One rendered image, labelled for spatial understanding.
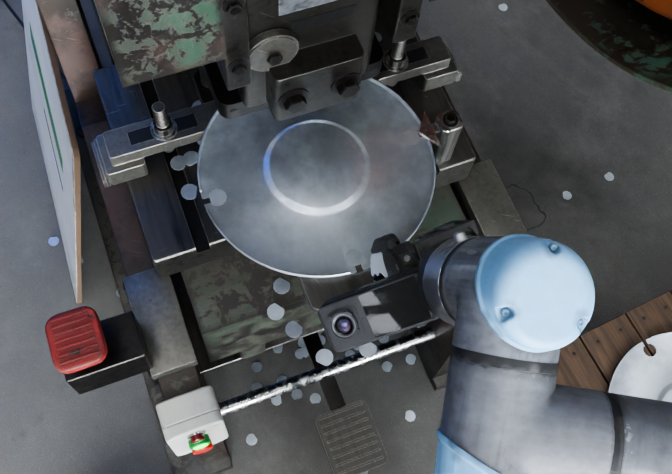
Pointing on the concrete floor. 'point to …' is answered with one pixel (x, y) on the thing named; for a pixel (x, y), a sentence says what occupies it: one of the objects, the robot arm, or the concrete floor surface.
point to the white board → (54, 131)
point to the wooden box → (613, 344)
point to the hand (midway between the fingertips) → (375, 276)
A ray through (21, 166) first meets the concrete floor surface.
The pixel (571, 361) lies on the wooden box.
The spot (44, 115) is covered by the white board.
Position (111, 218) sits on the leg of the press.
